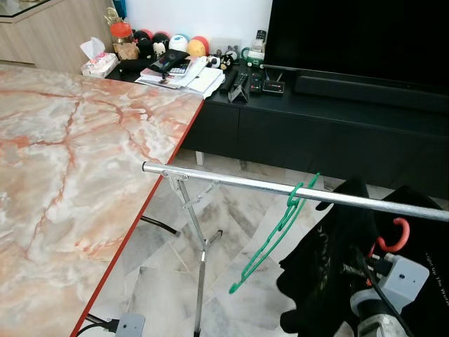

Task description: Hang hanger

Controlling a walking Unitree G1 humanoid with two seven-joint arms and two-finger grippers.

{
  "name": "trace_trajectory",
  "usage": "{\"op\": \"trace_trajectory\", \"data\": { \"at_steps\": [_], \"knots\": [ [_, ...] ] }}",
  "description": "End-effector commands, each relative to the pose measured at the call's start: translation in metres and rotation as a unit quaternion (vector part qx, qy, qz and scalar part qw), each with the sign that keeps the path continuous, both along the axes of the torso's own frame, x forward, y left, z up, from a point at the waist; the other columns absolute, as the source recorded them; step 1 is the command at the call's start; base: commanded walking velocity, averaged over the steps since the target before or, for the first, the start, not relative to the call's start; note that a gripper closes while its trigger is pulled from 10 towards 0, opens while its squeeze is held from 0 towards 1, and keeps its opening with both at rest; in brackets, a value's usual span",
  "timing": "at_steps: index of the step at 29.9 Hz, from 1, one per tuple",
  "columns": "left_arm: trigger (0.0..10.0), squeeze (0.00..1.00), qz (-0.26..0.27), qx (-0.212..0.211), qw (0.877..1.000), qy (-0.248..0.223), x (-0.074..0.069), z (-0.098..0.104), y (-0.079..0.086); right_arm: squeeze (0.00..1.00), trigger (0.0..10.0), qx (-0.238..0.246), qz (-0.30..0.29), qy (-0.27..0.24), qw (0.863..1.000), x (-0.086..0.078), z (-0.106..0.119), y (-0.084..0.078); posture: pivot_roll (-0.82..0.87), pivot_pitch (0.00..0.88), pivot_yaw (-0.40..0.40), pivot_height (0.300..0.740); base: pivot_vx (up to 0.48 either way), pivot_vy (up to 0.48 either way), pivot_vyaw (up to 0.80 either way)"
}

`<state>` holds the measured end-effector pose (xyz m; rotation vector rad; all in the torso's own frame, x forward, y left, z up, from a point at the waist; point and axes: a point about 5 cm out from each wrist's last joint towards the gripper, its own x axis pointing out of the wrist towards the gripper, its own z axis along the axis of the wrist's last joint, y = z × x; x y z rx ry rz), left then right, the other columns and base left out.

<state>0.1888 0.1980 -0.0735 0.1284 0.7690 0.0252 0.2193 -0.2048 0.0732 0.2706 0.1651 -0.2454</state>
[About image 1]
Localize black knit shirt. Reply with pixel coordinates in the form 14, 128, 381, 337
276, 178, 376, 337

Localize red hanger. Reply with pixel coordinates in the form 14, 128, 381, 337
375, 217, 412, 255

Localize black television console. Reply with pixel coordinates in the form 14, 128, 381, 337
119, 60, 449, 201

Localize silver clothes rack stand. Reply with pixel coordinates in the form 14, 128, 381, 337
160, 168, 227, 337

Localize black soundbar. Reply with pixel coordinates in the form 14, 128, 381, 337
293, 73, 449, 114

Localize small black router box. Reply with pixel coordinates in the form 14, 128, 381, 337
261, 67, 287, 97

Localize black remote control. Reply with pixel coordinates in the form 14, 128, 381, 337
220, 67, 240, 95
229, 70, 251, 105

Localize black flat television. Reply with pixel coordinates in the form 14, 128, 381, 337
263, 0, 449, 77

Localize green mug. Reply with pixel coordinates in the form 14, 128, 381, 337
241, 46, 265, 69

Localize white paper stack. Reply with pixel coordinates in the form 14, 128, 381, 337
135, 56, 226, 98

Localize small black figurine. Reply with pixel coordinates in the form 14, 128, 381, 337
217, 53, 236, 71

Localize orange red round toy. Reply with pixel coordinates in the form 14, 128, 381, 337
187, 35, 210, 59

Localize black pouch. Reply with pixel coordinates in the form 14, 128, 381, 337
149, 49, 192, 76

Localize white blue round toy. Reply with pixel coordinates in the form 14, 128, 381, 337
168, 33, 190, 54

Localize black round plush toy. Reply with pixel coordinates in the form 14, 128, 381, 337
133, 28, 153, 44
151, 32, 171, 57

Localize white pink tissue box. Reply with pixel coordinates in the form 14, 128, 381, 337
79, 37, 120, 78

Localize glass jar with red lid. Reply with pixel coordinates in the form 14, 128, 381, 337
109, 20, 138, 61

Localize blue gold hanging ornament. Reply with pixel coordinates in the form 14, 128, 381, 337
104, 0, 129, 27

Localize light wooden cabinet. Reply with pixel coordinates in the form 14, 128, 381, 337
0, 0, 114, 73

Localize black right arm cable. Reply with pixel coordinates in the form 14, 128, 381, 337
351, 242, 416, 337

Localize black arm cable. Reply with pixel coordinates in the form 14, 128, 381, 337
74, 317, 116, 337
351, 242, 416, 337

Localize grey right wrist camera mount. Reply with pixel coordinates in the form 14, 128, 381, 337
349, 253, 430, 320

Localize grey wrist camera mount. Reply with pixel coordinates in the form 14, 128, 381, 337
112, 313, 147, 337
349, 253, 430, 320

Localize green wire hanger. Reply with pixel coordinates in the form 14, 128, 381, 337
229, 173, 321, 295

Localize silver clothes rack rail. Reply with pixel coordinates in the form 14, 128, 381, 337
142, 161, 449, 223

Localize black metal table leg frame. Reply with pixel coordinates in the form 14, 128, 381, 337
139, 213, 181, 237

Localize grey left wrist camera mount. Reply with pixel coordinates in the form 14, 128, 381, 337
112, 313, 147, 337

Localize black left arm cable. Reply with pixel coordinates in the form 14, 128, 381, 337
74, 317, 116, 337

